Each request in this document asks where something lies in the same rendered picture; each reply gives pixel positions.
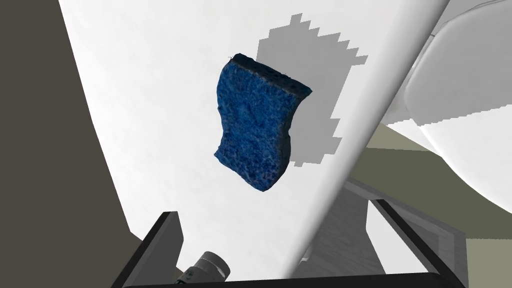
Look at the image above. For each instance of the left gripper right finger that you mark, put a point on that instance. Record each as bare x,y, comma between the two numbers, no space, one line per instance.
394,244

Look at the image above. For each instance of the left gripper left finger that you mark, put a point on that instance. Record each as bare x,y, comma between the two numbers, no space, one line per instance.
158,256

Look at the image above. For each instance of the white table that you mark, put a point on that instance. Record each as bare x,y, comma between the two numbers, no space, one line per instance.
140,100

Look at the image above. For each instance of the blue sponge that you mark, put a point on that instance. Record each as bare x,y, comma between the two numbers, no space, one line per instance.
256,128

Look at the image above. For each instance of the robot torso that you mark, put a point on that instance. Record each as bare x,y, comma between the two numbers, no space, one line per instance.
464,80

